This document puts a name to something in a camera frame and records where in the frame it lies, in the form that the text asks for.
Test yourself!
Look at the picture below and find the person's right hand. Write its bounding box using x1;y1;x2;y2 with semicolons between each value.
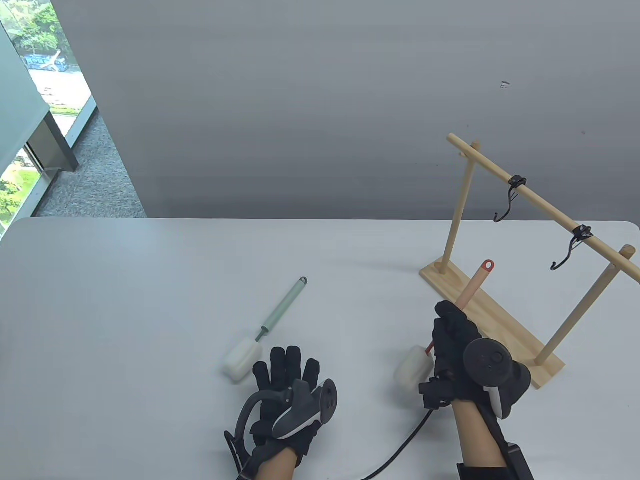
419;300;490;411

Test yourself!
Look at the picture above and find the grey left hand controller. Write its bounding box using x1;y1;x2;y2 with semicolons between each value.
235;378;339;441

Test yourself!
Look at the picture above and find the grey window frame post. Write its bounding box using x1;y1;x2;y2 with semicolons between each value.
26;111;80;174

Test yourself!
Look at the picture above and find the black left glove cable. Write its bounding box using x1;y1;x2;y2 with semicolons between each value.
223;430;252;480

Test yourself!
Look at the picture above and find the grey right hand controller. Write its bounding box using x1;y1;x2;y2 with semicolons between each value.
463;338;532;420

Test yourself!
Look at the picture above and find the green handle cup brush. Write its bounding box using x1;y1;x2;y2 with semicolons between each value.
222;276;308;384

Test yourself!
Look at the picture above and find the person's right forearm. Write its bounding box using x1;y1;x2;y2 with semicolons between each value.
452;397;506;469

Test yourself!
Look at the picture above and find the person's left forearm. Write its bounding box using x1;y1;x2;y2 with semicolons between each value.
247;447;296;480

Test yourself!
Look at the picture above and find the grey hand controller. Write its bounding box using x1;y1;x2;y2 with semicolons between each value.
463;338;532;420
235;378;339;441

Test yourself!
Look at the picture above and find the person's left hand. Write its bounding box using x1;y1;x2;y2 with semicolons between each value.
249;346;323;469

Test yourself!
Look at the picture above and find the black metal s-hook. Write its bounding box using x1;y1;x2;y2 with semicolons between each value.
550;225;594;271
493;175;527;224

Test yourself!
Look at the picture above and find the black glove cable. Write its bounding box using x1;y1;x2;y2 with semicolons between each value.
360;407;434;480
223;430;252;480

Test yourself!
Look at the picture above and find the glass window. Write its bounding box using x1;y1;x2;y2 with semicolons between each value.
0;0;98;241

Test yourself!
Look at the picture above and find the pink handle cup brush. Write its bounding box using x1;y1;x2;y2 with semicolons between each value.
393;259;496;394

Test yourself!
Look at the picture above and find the black right arm strap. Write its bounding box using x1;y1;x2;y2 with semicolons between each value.
456;442;535;480

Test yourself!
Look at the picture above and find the wooden hanging rack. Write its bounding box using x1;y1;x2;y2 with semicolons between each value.
419;132;640;390

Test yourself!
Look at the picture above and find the black right glove cable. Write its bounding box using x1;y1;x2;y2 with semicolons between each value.
360;407;434;480

